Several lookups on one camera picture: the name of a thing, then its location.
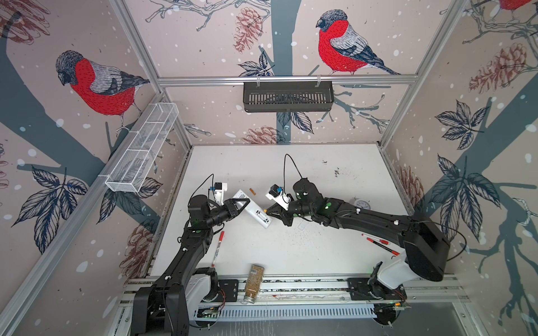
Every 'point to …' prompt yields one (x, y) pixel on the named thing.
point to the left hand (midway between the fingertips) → (247, 203)
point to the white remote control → (260, 215)
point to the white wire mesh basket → (132, 169)
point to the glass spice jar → (253, 283)
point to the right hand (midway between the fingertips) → (267, 212)
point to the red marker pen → (220, 241)
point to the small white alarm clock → (362, 204)
